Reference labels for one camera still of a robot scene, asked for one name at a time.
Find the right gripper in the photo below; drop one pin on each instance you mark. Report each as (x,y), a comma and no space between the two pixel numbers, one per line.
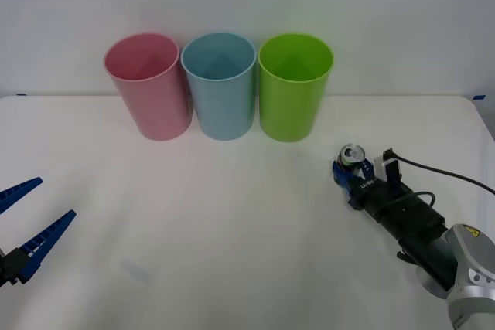
(383,198)

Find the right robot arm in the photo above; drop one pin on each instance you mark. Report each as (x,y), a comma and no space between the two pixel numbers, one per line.
(444,245)

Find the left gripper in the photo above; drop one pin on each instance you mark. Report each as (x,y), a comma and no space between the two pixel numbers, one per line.
(3,270)

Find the silver-topped drink can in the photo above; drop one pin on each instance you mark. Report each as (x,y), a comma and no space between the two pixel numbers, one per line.
(351,155)

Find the pale blue plastic bin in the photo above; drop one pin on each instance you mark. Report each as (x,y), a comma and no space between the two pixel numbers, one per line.
(224,109)

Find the pink plastic bin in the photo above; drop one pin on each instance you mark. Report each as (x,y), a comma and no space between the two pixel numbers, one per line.
(154,106)

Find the green plastic bin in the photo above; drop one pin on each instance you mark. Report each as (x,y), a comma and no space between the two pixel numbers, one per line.
(290,109)

